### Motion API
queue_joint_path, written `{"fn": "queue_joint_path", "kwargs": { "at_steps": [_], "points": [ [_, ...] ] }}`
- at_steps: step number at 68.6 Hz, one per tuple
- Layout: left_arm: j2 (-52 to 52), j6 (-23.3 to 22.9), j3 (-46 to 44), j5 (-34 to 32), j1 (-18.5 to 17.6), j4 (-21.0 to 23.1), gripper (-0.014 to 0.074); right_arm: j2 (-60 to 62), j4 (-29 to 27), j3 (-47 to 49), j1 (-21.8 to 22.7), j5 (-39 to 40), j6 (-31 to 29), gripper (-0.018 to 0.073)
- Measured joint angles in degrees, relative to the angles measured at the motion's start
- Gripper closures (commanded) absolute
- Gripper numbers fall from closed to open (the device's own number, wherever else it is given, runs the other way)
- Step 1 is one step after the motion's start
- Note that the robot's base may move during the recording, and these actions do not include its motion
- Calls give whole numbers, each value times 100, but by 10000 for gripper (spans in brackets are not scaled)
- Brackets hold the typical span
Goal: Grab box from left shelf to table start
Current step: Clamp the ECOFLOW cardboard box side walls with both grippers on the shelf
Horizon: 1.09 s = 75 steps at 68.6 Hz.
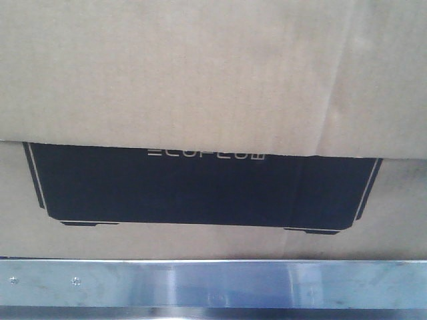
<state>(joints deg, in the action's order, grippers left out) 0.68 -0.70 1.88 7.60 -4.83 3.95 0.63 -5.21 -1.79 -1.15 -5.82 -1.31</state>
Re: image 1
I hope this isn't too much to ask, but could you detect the brown cardboard box black print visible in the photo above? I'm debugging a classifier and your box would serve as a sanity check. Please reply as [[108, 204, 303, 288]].
[[1, 1, 426, 259]]

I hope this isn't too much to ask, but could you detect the metal shelf rail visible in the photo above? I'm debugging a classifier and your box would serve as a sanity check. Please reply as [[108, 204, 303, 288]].
[[1, 258, 426, 319]]

